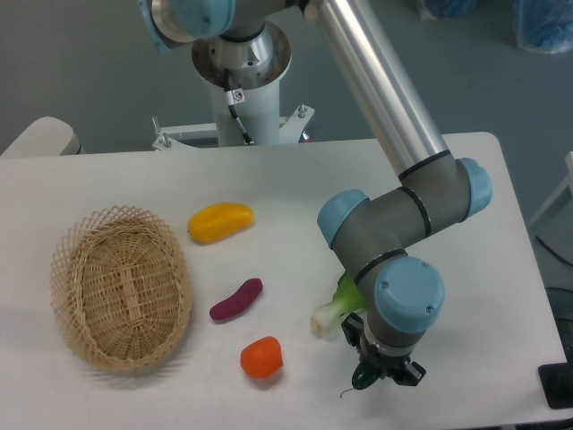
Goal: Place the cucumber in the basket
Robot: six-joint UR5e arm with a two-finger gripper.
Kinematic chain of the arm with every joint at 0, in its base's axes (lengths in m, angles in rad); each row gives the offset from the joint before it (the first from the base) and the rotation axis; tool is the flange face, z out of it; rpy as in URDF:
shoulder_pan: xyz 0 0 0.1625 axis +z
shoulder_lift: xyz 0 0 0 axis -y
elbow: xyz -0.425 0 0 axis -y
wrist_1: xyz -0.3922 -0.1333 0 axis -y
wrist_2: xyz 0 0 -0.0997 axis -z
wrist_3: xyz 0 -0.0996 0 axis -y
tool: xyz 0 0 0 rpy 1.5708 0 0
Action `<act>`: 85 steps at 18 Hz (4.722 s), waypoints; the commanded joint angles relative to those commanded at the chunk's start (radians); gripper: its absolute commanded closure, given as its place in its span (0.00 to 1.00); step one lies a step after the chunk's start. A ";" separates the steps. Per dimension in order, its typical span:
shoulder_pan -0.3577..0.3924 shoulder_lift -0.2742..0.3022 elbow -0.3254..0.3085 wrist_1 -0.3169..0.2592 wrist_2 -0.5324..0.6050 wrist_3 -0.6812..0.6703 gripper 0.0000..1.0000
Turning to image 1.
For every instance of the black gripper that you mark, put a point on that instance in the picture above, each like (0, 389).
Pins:
(392, 354)

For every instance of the dark green cucumber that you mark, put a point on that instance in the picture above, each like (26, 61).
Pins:
(364, 376)

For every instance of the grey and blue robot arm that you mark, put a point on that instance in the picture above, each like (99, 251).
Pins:
(369, 236)

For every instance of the woven wicker basket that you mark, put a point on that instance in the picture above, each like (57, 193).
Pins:
(120, 289)

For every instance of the green bok choy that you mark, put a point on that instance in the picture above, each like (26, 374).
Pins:
(346, 300)

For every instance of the orange carrot piece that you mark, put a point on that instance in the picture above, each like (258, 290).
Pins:
(262, 358)

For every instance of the purple sweet potato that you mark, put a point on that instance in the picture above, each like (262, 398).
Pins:
(238, 302)

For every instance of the black device at edge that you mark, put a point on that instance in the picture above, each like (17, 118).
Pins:
(556, 380)

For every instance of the yellow mango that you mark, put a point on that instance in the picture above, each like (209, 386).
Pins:
(219, 221)

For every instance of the blue plastic bag left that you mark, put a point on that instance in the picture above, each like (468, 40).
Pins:
(445, 9)

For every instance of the blue plastic bag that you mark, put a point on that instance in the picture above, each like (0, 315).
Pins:
(543, 26)
(445, 9)

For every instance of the blue plastic bag right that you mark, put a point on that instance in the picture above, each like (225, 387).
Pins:
(543, 26)

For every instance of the white chair back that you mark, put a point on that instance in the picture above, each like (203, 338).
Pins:
(46, 137)

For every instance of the white frame at right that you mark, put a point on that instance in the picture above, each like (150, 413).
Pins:
(555, 202)

